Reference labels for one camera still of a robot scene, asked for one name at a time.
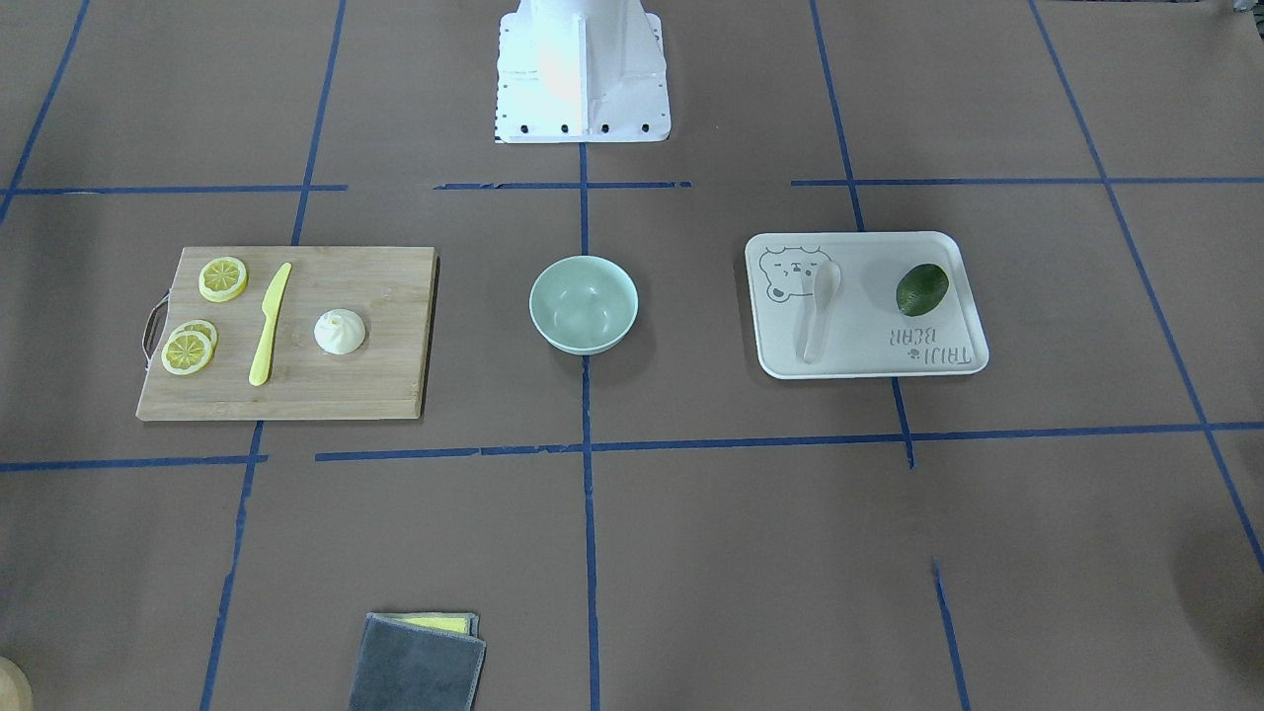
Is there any white ceramic spoon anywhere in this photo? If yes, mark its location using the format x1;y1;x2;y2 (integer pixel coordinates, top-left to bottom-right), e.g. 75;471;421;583
801;261;841;363

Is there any stacked lemon slice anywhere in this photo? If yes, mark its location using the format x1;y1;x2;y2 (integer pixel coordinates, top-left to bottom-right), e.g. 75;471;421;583
174;319;217;350
161;330;215;376

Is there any lower stacked lemon slice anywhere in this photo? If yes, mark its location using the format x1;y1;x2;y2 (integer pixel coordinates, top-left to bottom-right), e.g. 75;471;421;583
174;319;217;350

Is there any cream bear tray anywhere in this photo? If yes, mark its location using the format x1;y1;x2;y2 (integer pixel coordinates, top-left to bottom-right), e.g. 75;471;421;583
744;232;991;381

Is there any yellow plastic knife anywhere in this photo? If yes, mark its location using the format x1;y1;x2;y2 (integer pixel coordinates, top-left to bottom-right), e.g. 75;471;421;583
248;262;292;387

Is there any yellow sponge under cloth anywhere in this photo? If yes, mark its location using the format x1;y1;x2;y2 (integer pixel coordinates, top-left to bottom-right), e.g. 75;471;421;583
386;611;479;638

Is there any top stacked lemon slice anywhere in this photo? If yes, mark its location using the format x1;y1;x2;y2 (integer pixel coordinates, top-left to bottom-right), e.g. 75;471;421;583
161;330;215;376

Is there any grey folded cloth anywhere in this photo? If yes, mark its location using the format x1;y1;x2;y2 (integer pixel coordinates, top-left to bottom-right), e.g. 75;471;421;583
348;612;485;710

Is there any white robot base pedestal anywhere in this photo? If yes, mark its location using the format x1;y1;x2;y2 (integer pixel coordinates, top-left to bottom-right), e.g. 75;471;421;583
494;1;672;144

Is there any bamboo cutting board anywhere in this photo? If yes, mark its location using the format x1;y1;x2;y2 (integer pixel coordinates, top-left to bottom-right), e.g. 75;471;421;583
137;245;437;423

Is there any light green bowl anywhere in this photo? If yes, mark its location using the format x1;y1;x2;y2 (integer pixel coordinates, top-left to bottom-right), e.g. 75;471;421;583
528;256;640;356

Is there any lemon slice near knife tip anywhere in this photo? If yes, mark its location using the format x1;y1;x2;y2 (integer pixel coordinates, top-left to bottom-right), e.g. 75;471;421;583
196;256;249;304

